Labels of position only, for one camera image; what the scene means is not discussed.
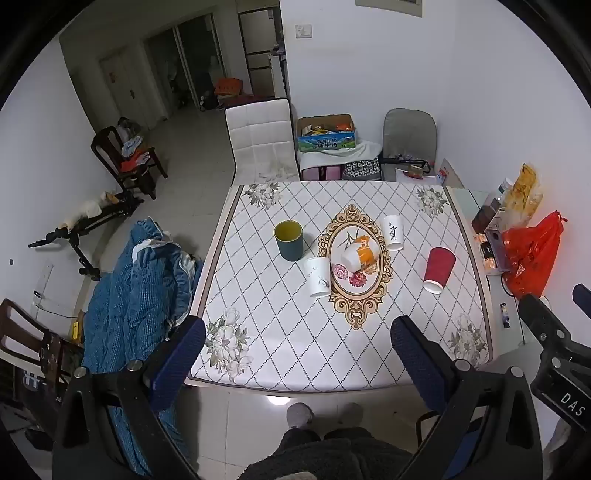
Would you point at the black tripod stand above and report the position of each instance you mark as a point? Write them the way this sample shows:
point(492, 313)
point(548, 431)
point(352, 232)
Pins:
point(87, 221)

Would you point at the white wall switch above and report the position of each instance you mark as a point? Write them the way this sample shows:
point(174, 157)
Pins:
point(304, 31)

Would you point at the orange box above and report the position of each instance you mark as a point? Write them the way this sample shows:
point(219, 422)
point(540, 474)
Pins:
point(228, 86)

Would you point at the white cloth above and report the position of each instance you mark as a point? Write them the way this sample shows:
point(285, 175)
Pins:
point(344, 154)

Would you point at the red paper cup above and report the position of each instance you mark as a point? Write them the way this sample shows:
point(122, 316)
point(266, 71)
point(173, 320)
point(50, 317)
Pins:
point(438, 270)

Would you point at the brown box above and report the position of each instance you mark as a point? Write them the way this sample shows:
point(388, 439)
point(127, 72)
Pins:
point(485, 217)

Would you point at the pink storage box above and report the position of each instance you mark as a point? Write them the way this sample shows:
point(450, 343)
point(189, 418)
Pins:
point(320, 173)

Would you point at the small dark device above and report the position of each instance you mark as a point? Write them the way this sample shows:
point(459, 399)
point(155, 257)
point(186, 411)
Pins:
point(505, 315)

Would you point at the orange and white cup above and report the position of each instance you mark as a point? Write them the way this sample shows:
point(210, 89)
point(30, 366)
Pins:
point(360, 256)

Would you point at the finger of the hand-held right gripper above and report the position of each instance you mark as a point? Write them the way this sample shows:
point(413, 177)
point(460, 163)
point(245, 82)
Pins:
point(540, 314)
point(582, 300)

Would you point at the white padded chair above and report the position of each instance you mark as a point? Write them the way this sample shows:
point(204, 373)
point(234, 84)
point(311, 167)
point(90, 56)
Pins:
point(261, 138)

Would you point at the bottle with white cap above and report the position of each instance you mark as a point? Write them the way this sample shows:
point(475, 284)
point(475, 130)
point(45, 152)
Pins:
point(503, 188)

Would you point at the person's legs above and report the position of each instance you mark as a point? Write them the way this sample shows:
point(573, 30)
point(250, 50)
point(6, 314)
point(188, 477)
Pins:
point(323, 454)

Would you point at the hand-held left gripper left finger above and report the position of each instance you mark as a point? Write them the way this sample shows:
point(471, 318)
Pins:
point(178, 364)

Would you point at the floral patterned tablecloth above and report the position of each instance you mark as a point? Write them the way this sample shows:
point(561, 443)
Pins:
point(277, 323)

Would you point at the grey slipper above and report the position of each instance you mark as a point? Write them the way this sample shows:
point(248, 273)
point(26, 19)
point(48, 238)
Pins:
point(299, 414)
point(351, 413)

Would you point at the black white patterned bag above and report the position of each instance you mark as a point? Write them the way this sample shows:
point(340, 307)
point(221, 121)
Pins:
point(361, 169)

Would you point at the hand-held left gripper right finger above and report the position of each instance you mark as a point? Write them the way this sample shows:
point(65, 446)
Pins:
point(418, 364)

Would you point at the red plastic bag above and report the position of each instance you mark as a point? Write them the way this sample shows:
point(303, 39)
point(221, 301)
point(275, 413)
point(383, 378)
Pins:
point(531, 258)

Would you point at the dark wooden chair with clothes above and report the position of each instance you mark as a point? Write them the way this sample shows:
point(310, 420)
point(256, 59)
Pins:
point(127, 157)

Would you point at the grey office chair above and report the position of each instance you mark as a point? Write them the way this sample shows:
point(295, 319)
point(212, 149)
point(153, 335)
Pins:
point(408, 136)

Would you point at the cardboard box with packets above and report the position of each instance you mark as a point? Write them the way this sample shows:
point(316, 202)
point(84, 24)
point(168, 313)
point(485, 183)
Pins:
point(327, 133)

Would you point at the white cup black print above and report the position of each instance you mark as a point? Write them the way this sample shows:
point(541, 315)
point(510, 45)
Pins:
point(394, 233)

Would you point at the green cup yellow inside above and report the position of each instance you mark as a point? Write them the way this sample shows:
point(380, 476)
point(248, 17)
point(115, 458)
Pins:
point(289, 241)

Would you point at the yellow snack bag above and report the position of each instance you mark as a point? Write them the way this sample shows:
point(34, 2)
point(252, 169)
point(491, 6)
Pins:
point(524, 189)

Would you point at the blue quilted blanket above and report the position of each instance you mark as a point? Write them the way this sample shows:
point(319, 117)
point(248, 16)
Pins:
point(134, 304)

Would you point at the grey carton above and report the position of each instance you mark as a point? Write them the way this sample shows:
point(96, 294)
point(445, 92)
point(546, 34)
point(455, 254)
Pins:
point(496, 228)

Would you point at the white floral paper cup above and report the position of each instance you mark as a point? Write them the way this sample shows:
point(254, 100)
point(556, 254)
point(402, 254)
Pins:
point(318, 277)

